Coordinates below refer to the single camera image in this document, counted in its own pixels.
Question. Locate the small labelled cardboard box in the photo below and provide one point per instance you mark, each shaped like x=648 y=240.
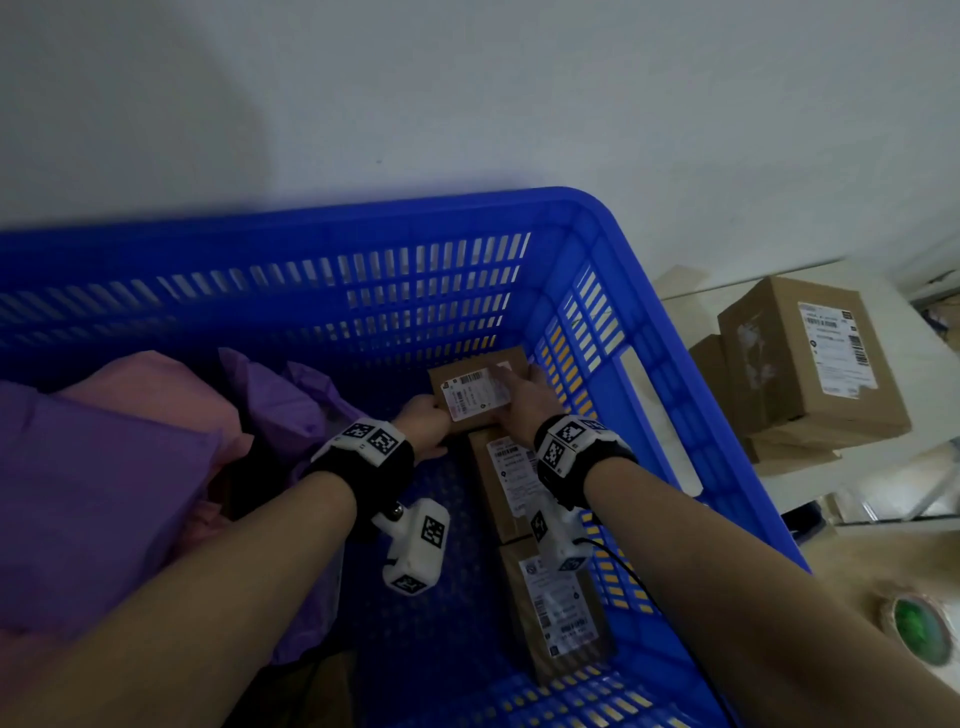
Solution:
x=472 y=382

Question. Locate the pink mailer bag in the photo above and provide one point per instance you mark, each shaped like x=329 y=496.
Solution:
x=180 y=397

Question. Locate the large cardboard box white label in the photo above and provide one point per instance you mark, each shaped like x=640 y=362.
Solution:
x=810 y=367

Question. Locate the person's left fingers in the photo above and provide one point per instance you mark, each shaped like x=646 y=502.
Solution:
x=439 y=417

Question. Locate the plain small cardboard box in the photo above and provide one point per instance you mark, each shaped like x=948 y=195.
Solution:
x=712 y=375

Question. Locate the blue plastic crate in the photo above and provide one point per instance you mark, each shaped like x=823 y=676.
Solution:
x=420 y=300

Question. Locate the tape roll green core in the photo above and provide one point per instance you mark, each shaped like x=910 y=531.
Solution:
x=919 y=626

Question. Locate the large purple mailer bag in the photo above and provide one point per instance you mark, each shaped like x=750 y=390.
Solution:
x=90 y=510

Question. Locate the person's right fingers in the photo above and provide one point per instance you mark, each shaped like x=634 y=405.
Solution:
x=525 y=381

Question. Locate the person's left forearm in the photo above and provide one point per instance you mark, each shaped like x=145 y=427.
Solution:
x=187 y=607

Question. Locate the long labelled cardboard box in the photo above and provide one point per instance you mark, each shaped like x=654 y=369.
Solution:
x=501 y=480

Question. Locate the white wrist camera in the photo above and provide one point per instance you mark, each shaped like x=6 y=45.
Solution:
x=556 y=544
x=416 y=544

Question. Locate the person's right forearm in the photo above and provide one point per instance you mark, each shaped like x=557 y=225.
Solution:
x=742 y=600

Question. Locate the person's right hand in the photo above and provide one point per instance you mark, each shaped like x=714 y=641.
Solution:
x=534 y=409

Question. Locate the person's left hand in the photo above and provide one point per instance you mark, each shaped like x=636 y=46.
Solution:
x=420 y=429

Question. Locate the crumpled purple mailer bag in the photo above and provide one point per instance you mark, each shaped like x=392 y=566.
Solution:
x=277 y=405

